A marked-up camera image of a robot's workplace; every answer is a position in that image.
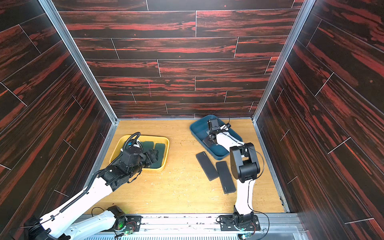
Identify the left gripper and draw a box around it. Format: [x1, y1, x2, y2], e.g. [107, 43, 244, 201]
[128, 148, 159, 180]

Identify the green pencil case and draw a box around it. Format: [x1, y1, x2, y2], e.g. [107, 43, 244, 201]
[141, 141, 155, 153]
[150, 143, 166, 169]
[116, 141, 130, 160]

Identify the teal plastic tray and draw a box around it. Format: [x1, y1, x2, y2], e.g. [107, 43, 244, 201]
[190, 115, 245, 161]

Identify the yellow plastic tray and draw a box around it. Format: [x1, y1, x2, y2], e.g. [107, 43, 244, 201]
[110, 135, 170, 172]

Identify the dark grey pencil case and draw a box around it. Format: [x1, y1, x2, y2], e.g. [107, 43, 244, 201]
[216, 161, 236, 194]
[196, 152, 219, 181]

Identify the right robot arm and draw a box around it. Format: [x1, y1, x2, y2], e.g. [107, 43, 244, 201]
[207, 125, 261, 231]

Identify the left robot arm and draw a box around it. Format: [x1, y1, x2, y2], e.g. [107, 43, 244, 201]
[23, 147, 159, 240]

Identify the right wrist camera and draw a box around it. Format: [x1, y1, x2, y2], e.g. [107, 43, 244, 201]
[208, 119, 231, 132]

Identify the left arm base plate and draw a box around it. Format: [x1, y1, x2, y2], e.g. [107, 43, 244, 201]
[103, 215, 143, 234]

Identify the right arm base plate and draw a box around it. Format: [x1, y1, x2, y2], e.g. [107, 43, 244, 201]
[216, 214, 261, 232]

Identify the aluminium front rail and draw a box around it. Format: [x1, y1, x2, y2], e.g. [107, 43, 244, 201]
[76, 214, 310, 240]

